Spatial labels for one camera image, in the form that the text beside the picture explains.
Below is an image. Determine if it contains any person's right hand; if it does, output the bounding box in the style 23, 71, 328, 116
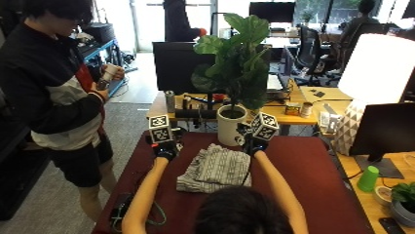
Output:
235, 122, 270, 156

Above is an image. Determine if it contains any person's left hand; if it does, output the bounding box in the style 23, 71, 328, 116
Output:
152, 127, 187, 162

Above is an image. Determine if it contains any white marker cube right glove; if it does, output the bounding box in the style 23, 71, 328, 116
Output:
250, 111, 281, 141

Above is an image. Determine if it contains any white marker cube glove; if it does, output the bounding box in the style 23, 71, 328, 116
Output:
148, 113, 174, 144
250, 111, 281, 141

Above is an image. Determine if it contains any white marker cube left glove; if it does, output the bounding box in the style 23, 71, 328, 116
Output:
148, 113, 174, 144

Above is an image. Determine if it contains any white plant pot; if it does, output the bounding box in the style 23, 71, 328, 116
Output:
215, 103, 249, 147

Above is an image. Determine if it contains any grey patterned folded cloth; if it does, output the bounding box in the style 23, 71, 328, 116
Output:
176, 142, 253, 194

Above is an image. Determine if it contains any black speaker bar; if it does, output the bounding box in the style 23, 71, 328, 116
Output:
174, 108, 219, 120

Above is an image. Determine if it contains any yellow small box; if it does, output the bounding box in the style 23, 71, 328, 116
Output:
285, 101, 302, 117

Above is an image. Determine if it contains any wooden desk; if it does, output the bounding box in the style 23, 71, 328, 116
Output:
146, 81, 360, 127

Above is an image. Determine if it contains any silver metal can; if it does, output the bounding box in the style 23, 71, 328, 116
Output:
164, 90, 177, 113

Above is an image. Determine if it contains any dark red table cloth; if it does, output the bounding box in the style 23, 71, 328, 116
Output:
90, 130, 376, 234

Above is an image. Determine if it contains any the person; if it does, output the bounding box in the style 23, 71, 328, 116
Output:
121, 122, 310, 234

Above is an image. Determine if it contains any patterned lamp base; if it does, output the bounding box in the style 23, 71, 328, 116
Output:
332, 98, 368, 156

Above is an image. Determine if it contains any large green leafy plant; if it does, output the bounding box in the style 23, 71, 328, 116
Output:
189, 13, 273, 111

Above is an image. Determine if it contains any black monitor back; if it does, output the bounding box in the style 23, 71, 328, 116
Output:
152, 41, 218, 96

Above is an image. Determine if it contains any white cup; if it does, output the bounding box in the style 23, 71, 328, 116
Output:
96, 63, 120, 92

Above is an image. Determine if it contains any green plastic cup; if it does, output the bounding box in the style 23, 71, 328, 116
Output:
356, 165, 380, 193

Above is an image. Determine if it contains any black computer monitor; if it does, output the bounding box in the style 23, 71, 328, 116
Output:
347, 102, 415, 179

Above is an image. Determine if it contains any black office chair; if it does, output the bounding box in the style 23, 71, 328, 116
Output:
293, 25, 342, 86

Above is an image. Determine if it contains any roll of tape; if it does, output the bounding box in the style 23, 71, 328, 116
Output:
372, 185, 394, 207

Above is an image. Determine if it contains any white lamp shade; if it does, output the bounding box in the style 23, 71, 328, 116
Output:
336, 32, 415, 105

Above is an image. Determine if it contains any small potted green plant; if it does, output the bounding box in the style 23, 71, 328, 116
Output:
388, 181, 415, 228

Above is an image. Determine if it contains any black phone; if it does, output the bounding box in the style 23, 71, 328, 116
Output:
378, 216, 407, 234

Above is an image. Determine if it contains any green cable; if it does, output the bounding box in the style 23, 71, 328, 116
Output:
110, 200, 169, 232

